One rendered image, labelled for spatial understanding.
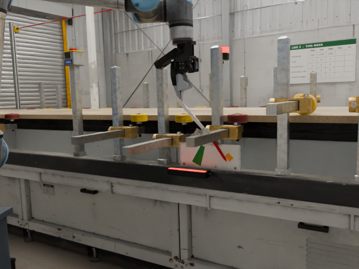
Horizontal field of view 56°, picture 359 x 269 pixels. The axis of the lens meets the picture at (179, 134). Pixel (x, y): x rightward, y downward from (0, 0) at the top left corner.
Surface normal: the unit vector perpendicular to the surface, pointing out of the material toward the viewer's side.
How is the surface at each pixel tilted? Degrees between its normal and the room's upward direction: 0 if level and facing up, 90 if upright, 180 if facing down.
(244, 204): 90
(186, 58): 90
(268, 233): 90
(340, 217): 90
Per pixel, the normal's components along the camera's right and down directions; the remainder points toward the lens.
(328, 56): -0.56, 0.11
